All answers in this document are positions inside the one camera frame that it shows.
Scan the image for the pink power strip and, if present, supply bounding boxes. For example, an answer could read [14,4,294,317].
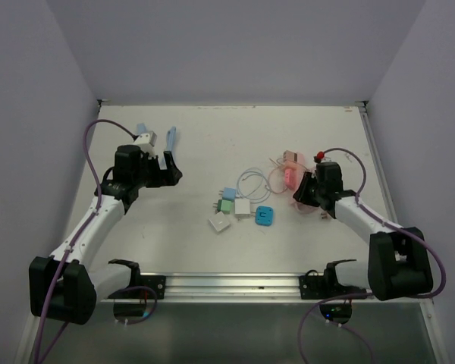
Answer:
[284,162,307,190]

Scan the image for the blue power strip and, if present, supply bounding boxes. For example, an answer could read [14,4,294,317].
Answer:
[136,123,152,135]

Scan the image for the blue round plug adapter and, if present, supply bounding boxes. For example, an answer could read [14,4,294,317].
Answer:
[254,206,275,227]

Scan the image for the light blue charger plug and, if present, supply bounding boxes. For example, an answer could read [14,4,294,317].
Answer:
[219,187,237,202]

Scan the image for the green charger plug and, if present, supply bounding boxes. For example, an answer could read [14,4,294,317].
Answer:
[213,199,234,215]

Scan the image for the white cube charger plug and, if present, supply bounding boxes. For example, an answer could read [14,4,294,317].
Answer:
[234,198,252,221]

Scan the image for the tan cube adapter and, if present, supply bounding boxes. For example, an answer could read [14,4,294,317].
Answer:
[282,150,304,164]

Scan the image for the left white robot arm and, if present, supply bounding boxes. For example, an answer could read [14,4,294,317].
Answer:
[29,144,183,325]

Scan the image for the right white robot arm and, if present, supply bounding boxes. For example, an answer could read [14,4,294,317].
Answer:
[293,162,434,301]

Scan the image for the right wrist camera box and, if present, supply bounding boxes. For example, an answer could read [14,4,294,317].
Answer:
[313,151,325,164]

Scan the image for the thin white charging cable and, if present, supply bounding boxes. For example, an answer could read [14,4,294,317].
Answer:
[234,167,272,202]

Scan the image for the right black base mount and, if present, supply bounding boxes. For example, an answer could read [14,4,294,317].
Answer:
[298,259,367,300]

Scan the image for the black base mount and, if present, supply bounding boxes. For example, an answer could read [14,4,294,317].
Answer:
[108,275,167,300]
[298,259,367,300]

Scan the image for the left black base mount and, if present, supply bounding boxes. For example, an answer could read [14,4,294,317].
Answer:
[108,275,167,300]

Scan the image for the aluminium front rail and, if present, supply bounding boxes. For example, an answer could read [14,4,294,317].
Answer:
[33,271,434,304]

